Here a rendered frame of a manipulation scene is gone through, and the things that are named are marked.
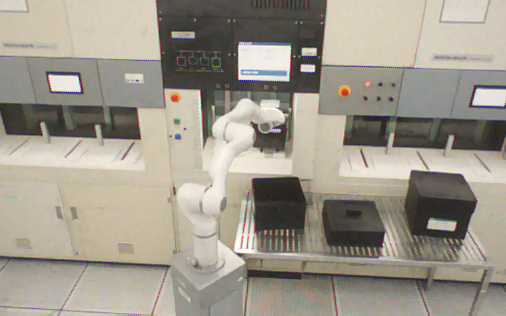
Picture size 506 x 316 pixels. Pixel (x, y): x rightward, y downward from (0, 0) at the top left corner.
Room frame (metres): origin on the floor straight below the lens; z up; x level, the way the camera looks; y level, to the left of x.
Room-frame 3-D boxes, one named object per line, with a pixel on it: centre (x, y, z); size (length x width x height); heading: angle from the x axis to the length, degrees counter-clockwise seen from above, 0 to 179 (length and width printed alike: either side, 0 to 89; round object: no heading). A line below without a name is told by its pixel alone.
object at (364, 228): (1.89, -0.54, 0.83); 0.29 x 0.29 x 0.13; 89
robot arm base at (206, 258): (1.63, 0.23, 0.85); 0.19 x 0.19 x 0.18
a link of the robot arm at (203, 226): (1.64, 0.26, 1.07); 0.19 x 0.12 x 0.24; 67
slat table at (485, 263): (1.96, -0.57, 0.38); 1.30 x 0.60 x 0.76; 87
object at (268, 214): (2.02, -0.14, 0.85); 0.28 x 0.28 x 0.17; 5
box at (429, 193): (1.97, -1.02, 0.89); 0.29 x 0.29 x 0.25; 82
